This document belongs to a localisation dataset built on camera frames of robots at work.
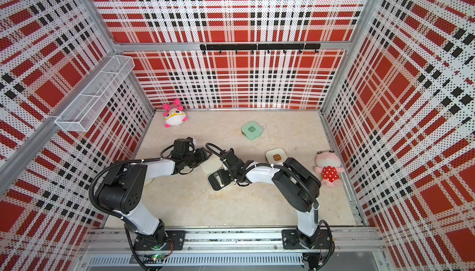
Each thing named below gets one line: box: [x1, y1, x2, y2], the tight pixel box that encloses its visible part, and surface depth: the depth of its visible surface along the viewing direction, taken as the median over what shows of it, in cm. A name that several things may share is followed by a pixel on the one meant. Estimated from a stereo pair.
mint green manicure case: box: [240, 121, 263, 141], surface depth 110 cm
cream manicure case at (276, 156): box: [265, 147, 288, 165], surface depth 99 cm
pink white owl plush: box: [163, 98, 189, 130], surface depth 113 cm
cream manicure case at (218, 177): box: [199, 153, 234, 192], surface depth 92 cm
